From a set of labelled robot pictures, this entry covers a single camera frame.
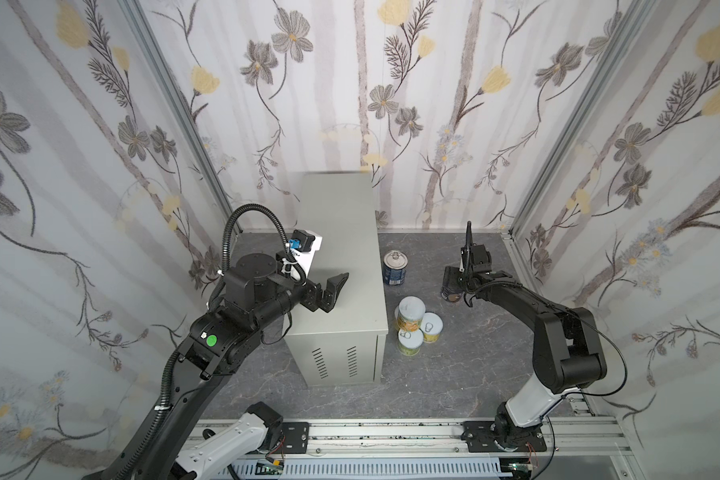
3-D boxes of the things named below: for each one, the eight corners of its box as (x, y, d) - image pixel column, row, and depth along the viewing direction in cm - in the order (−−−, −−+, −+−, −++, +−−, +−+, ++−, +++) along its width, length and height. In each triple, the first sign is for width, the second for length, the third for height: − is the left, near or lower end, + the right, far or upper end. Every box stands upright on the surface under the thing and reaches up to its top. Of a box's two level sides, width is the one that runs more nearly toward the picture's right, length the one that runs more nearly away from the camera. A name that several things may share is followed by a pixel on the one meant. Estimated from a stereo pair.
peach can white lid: (396, 341, 93) (401, 319, 82) (395, 320, 98) (399, 296, 86) (419, 341, 93) (427, 319, 82) (416, 320, 98) (424, 296, 86)
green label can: (397, 355, 90) (399, 347, 85) (396, 337, 93) (398, 328, 89) (421, 355, 90) (425, 347, 85) (419, 337, 93) (422, 328, 89)
